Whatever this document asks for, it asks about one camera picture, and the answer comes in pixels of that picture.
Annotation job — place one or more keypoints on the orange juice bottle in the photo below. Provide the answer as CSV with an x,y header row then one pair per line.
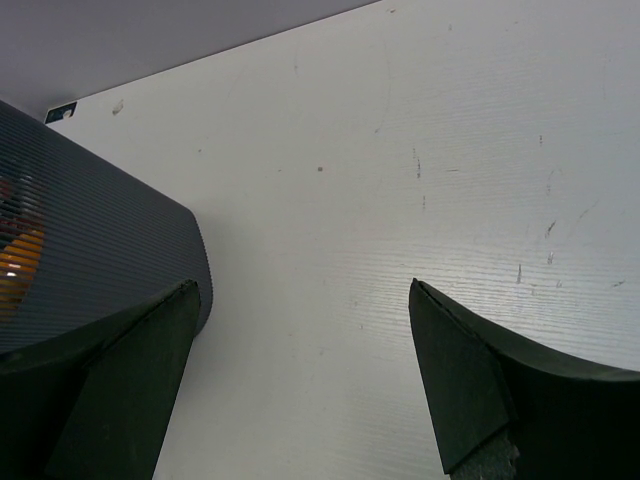
x,y
20,260

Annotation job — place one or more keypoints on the grey mesh waste bin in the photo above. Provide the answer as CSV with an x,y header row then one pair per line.
x,y
110,241

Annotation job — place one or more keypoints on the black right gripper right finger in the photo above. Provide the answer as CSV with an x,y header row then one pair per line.
x,y
505,407

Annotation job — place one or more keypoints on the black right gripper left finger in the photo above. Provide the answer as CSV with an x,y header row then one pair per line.
x,y
95,402

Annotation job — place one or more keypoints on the blue table label left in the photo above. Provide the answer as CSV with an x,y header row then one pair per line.
x,y
61,112

